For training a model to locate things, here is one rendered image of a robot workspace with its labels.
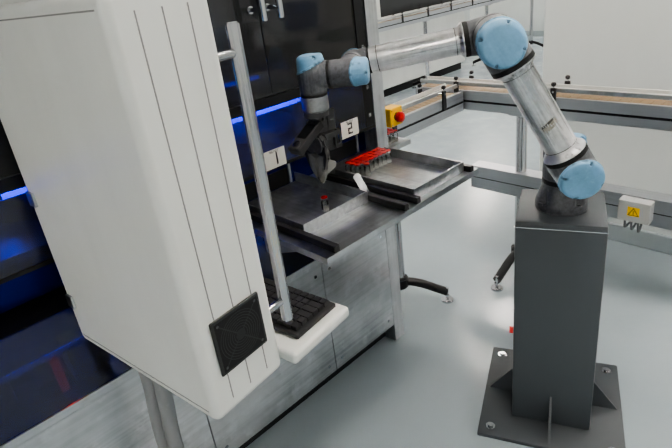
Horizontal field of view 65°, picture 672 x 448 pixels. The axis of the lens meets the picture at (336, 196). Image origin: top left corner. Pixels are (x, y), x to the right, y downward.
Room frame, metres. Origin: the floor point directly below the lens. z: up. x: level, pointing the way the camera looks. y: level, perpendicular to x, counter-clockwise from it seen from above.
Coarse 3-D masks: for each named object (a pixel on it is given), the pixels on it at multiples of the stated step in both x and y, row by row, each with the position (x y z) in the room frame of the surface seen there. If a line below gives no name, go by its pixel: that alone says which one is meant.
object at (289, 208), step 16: (304, 176) 1.67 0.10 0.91; (272, 192) 1.63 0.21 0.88; (288, 192) 1.62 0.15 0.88; (304, 192) 1.60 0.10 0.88; (320, 192) 1.58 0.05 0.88; (336, 192) 1.56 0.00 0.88; (352, 192) 1.51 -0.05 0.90; (256, 208) 1.45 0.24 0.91; (288, 208) 1.49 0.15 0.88; (304, 208) 1.47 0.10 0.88; (320, 208) 1.46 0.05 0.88; (336, 208) 1.37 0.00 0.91; (352, 208) 1.42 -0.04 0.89; (288, 224) 1.34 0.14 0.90; (304, 224) 1.29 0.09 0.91; (320, 224) 1.33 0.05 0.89
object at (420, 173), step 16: (400, 160) 1.78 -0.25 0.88; (416, 160) 1.74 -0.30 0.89; (432, 160) 1.69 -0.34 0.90; (448, 160) 1.64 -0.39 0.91; (384, 176) 1.65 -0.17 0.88; (400, 176) 1.63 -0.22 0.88; (416, 176) 1.61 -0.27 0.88; (432, 176) 1.59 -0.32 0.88; (448, 176) 1.55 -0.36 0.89; (416, 192) 1.44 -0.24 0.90
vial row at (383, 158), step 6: (390, 150) 1.78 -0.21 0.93; (372, 156) 1.73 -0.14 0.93; (378, 156) 1.74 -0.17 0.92; (384, 156) 1.75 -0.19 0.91; (390, 156) 1.77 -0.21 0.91; (360, 162) 1.69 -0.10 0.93; (372, 162) 1.71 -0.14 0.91; (378, 162) 1.73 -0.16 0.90; (384, 162) 1.75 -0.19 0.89; (390, 162) 1.77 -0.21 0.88; (354, 168) 1.67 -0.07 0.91; (360, 168) 1.67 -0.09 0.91; (372, 168) 1.71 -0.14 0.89; (360, 174) 1.67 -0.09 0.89
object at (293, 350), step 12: (336, 312) 1.03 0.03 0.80; (348, 312) 1.04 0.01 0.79; (324, 324) 0.99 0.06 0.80; (336, 324) 1.01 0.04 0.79; (276, 336) 0.97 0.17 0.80; (288, 336) 0.96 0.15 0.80; (312, 336) 0.95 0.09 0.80; (324, 336) 0.97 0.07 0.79; (288, 348) 0.92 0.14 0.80; (300, 348) 0.92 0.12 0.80; (312, 348) 0.94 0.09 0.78; (288, 360) 0.91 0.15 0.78
